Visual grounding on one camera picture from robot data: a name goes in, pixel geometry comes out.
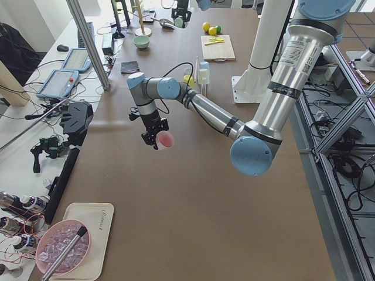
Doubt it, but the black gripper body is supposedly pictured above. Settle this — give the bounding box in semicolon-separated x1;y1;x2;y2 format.
171;0;192;28
128;107;169;150

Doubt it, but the green plastic cup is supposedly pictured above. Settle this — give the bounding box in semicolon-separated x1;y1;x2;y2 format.
173;16;184;28

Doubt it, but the pink plastic cup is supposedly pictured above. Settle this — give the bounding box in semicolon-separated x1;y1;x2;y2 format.
156;131;175;150

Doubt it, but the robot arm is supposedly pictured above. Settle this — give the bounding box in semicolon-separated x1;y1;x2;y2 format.
127;1;354;176

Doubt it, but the yellow plastic cup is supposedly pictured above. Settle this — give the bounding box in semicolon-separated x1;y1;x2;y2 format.
183;74;195;88

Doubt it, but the light blue plastic cup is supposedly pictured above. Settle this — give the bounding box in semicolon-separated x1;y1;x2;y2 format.
199;61;210;71

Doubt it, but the white plastic cup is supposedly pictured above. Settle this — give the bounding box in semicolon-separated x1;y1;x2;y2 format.
197;68;210;85

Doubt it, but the metal scoop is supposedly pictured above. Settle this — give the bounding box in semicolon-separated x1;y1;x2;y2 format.
152;17;176;29

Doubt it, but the whole yellow lemon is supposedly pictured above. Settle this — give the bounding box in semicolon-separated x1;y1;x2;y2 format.
202;22;211;33

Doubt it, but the yellow plastic knife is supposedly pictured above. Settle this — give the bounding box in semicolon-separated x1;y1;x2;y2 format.
204;40;224;46

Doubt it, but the wooden stand with round base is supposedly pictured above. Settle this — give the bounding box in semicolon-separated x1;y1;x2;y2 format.
131;0;152;37

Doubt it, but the green bowl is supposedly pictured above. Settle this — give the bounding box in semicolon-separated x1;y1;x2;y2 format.
133;35;150;49

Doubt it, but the wooden cutting board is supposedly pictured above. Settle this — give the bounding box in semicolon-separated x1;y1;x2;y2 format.
200;35;236;61

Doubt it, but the grey folded cloth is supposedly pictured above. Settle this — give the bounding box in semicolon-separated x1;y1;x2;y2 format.
121;61;139;74

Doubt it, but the black angular housing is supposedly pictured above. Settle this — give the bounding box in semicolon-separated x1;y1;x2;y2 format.
60;101;94;146

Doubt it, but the blue teach pendant far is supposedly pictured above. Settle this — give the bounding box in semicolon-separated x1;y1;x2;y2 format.
61;48;91;73

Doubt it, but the blue teach pendant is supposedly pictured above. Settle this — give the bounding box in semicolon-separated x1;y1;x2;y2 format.
36;70;79;99
61;48;91;73

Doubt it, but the blue teach pendant near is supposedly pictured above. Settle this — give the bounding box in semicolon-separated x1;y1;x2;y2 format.
36;70;79;99

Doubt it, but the black hand-held gripper device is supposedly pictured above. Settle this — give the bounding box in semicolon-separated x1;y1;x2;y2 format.
30;136;70;173

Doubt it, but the beige plastic tray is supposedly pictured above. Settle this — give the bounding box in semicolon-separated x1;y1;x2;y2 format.
50;203;114;280

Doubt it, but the black long case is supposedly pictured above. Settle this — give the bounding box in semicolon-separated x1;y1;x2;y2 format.
44;148;80;225

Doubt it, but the black computer mouse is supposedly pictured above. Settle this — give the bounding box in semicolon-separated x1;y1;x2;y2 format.
56;44;69;52

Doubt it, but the pink bowl with ice cubes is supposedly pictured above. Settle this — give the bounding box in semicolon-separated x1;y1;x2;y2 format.
36;220;91;276

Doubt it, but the white wire cup rack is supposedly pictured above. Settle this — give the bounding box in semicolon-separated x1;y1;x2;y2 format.
184;57;208;96

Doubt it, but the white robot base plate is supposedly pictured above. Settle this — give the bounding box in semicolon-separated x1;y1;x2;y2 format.
231;76;264;104

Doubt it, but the aluminium frame post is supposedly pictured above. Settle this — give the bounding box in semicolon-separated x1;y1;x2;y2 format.
66;0;110;90

